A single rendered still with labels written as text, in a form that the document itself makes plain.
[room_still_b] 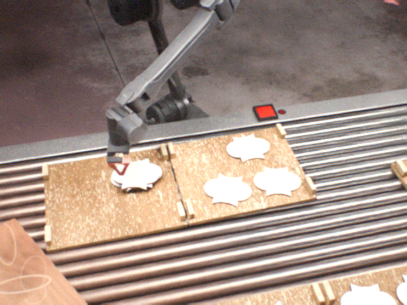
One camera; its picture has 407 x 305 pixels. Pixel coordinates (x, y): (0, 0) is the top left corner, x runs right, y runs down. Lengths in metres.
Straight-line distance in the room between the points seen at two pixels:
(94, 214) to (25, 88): 2.30
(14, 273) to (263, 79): 2.66
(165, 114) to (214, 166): 1.10
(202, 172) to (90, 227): 0.40
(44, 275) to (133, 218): 0.34
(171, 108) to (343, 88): 1.40
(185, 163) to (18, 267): 0.64
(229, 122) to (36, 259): 0.88
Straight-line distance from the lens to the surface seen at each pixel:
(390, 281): 1.57
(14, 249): 1.50
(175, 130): 1.93
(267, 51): 4.07
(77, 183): 1.76
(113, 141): 1.57
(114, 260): 1.56
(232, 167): 1.76
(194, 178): 1.72
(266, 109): 2.01
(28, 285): 1.42
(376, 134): 2.01
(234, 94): 3.62
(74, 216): 1.66
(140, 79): 1.54
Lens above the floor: 2.18
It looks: 43 degrees down
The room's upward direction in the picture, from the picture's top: straight up
